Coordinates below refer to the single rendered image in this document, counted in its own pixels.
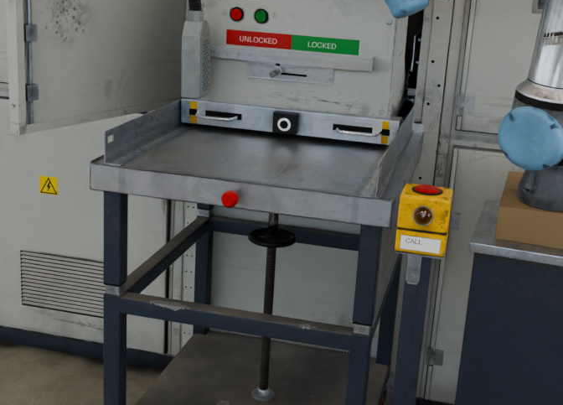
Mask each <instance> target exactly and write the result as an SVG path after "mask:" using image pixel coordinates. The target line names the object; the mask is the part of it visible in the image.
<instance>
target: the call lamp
mask: <svg viewBox="0 0 563 405"><path fill-rule="evenodd" d="M412 217H413V220H414V222H415V223H416V224H417V225H419V226H428V225H430V224H431V223H432V222H433V219H434V213H433V210H432V209H431V208H430V207H428V206H426V205H420V206H418V207H416V208H415V209H414V211H413V214H412Z"/></svg>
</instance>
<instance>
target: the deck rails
mask: <svg viewBox="0 0 563 405"><path fill-rule="evenodd" d="M182 99H183V98H182ZM182 99H180V100H177V101H175V102H172V103H170V104H167V105H166V106H162V107H160V108H158V109H156V110H154V111H152V112H149V113H146V114H144V115H142V116H140V117H137V118H134V119H132V120H130V121H128V122H124V123H122V124H121V125H118V126H116V127H113V128H111V129H108V130H106V131H104V162H103V163H102V164H104V165H111V166H118V167H121V166H122V165H123V164H126V163H128V162H130V161H132V160H133V159H135V158H137V157H139V156H141V155H143V154H145V153H147V152H148V151H150V150H152V149H154V148H156V147H158V146H160V145H161V144H163V143H165V142H167V141H169V140H171V139H173V138H175V137H177V136H178V135H180V134H182V133H184V132H187V131H188V130H189V129H191V128H193V127H196V126H198V125H199V124H193V123H186V122H181V100H182ZM413 112H414V106H413V107H412V108H411V110H410V111H409V113H408V115H407V116H406V118H405V120H404V121H403V123H402V124H401V126H400V128H399V130H398V131H397V133H396V135H395V136H394V138H393V139H392V141H391V143H390V145H388V147H387V149H386V150H385V152H384V153H383V155H382V157H381V158H380V160H379V162H378V163H377V164H376V166H375V168H374V170H373V172H372V173H371V175H370V176H369V178H368V179H367V181H366V183H365V184H364V187H363V188H362V190H361V191H360V192H359V196H362V197H369V198H376V199H379V198H380V196H381V194H382V192H383V190H384V188H385V186H386V185H387V183H388V181H389V179H390V176H391V175H392V173H393V171H394V169H395V166H396V165H397V163H398V161H399V159H400V156H401V155H402V153H403V151H404V149H405V146H406V145H407V143H408V142H409V140H410V138H411V135H412V133H413V131H412V130H411V129H412V121H413ZM110 135H112V141H111V142H108V137H109V136H110Z"/></svg>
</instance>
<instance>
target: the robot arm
mask: <svg viewBox="0 0 563 405"><path fill-rule="evenodd" d="M385 3H386V4H387V5H388V7H389V9H390V12H391V14H392V16H393V17H394V18H404V17H407V16H410V15H412V14H414V13H417V12H420V11H421V10H422V9H424V8H426V7H427V6H428V5H429V0H385ZM498 143H499V146H500V148H501V150H502V152H503V153H504V155H505V156H506V158H507V159H508V160H509V161H510V162H511V163H512V164H514V165H516V166H518V167H520V168H522V169H525V171H524V174H523V176H522V178H521V180H520V182H519V185H518V192H517V197H518V199H519V200H520V201H521V202H523V203H524V204H526V205H529V206H532V207H534V208H537V209H541V210H547V211H554V212H562V213H563V0H545V2H544V7H543V10H542V14H541V18H540V25H539V29H538V33H537V37H536V41H535V47H534V52H533V55H532V60H531V63H530V68H529V74H528V78H527V79H526V80H524V81H523V82H521V83H519V84H518V85H517V87H516V90H515V94H514V101H513V105H512V109H511V111H510V112H508V113H507V114H506V115H505V116H504V119H503V120H502V121H501V123H500V125H499V128H498Z"/></svg>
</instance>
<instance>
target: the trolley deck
mask: <svg viewBox="0 0 563 405"><path fill-rule="evenodd" d="M423 134H424V132H422V133H421V132H413V133H412V135H411V138H410V140H409V142H408V143H407V145H406V146H405V149H404V151H403V153H402V155H401V156H400V159H399V161H398V163H397V165H396V166H395V169H394V171H393V173H392V175H391V176H390V179H389V181H388V183H387V185H386V186H385V188H384V190H383V192H382V194H381V196H380V198H379V199H376V198H369V197H362V196H359V192H360V191H361V190H362V188H363V187H364V184H365V183H366V181H367V179H368V178H369V176H370V175H371V173H372V172H373V170H374V168H375V166H376V164H377V163H378V162H379V160H380V158H381V157H382V155H383V153H384V152H385V150H386V149H387V147H388V145H384V144H377V143H362V142H355V141H347V140H338V139H331V138H316V137H309V136H301V135H293V134H285V133H278V132H263V131H255V130H247V129H239V128H232V127H217V126H210V125H202V124H199V125H198V126H196V127H193V128H191V129H189V130H188V131H187V132H184V133H182V134H180V135H178V136H177V137H175V138H173V139H171V140H169V141H167V142H165V143H163V144H161V145H160V146H158V147H156V148H154V149H152V150H150V151H148V152H147V153H145V154H143V155H141V156H139V157H137V158H135V159H133V160H132V161H130V162H128V163H126V164H123V165H122V166H121V167H118V166H111V165H104V164H102V163H103V162H104V154H103V155H101V156H100V157H98V158H95V159H93V160H91V161H90V190H100V191H107V192H113V193H120V194H127V195H139V196H146V197H152V198H159V199H165V200H177V201H183V202H190V203H197V204H203V205H215V206H222V207H226V206H224V205H223V204H222V201H221V196H222V194H223V193H224V192H225V191H227V190H233V191H234V192H236V193H237V195H238V196H239V201H238V203H237V204H236V205H235V206H234V207H230V208H235V209H242V210H253V211H260V212H266V213H273V214H280V215H292V216H299V217H305V218H312V219H319V220H325V221H337V222H343V223H350V224H356V225H363V226H375V227H382V228H388V229H390V228H391V227H392V224H393V222H394V220H395V217H396V214H397V212H398V209H399V205H400V195H401V192H402V190H403V189H404V186H405V185H406V184H409V183H410V181H411V177H412V175H413V173H414V171H415V168H416V165H417V163H418V161H419V158H420V156H421V150H422V142H423Z"/></svg>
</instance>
